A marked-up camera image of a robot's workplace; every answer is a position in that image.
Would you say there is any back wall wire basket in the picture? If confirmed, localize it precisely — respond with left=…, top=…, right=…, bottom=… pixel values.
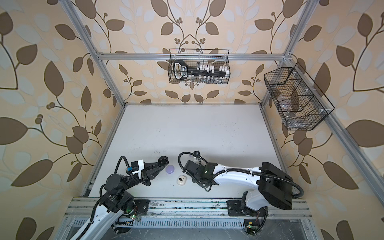
left=168, top=48, right=231, bottom=85

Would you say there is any wall wire basket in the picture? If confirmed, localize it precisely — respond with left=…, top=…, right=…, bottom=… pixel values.
left=264, top=63, right=335, bottom=131
left=168, top=48, right=231, bottom=85

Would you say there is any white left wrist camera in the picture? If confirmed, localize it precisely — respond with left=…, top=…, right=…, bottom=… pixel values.
left=126, top=160, right=145, bottom=179

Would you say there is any right wall wire basket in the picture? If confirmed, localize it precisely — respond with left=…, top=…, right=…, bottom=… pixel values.
left=264, top=63, right=335, bottom=131

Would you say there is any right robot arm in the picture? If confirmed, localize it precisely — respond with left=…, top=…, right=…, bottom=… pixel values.
left=178, top=151, right=304, bottom=211

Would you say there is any purple round earbud case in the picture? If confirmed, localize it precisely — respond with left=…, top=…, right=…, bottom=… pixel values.
left=166, top=165, right=175, bottom=175

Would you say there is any black round earbud case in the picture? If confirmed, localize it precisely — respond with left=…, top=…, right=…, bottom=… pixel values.
left=158, top=156, right=169, bottom=167

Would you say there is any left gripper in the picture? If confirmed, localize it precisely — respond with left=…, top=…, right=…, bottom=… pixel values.
left=119, top=163, right=163, bottom=195

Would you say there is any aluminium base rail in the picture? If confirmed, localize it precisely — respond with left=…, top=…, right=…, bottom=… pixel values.
left=64, top=197, right=313, bottom=220

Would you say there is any black tool in basket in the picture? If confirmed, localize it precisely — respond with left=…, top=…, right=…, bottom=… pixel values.
left=171, top=60, right=231, bottom=80

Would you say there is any beige earbud case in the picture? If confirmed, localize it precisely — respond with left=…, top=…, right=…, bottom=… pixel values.
left=177, top=175, right=187, bottom=186

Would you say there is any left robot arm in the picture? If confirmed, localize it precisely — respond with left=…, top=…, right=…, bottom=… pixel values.
left=72, top=156, right=169, bottom=240

